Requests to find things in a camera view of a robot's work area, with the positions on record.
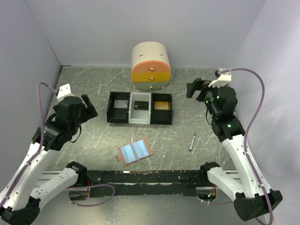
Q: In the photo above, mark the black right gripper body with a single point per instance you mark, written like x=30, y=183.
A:
x=209, y=96

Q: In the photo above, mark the round cream drawer cabinet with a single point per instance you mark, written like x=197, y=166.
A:
x=151, y=69

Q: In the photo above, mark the gold card in tray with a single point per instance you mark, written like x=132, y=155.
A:
x=159, y=105

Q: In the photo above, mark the small blue white pen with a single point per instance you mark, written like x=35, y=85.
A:
x=192, y=142

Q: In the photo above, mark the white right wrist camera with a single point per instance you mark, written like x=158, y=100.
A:
x=223, y=78

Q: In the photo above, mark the orange leather card holder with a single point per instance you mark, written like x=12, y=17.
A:
x=134, y=152

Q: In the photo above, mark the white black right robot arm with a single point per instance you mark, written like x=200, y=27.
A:
x=253, y=196

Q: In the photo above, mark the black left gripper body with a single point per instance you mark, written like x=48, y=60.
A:
x=74, y=127

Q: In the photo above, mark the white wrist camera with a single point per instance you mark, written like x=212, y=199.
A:
x=64, y=91
x=223, y=78

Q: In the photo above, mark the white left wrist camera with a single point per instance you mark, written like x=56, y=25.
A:
x=64, y=91

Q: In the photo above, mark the white card in tray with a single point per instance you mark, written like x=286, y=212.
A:
x=122, y=104

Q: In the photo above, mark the aluminium rail front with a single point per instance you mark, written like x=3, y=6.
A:
x=48, y=175

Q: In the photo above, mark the three-compartment black white tray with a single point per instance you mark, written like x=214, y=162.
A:
x=131, y=116

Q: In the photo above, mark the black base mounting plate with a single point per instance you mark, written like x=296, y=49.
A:
x=155, y=182

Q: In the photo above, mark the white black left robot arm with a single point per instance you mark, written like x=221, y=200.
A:
x=21, y=201

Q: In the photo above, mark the black card in tray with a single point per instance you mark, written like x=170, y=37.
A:
x=141, y=105

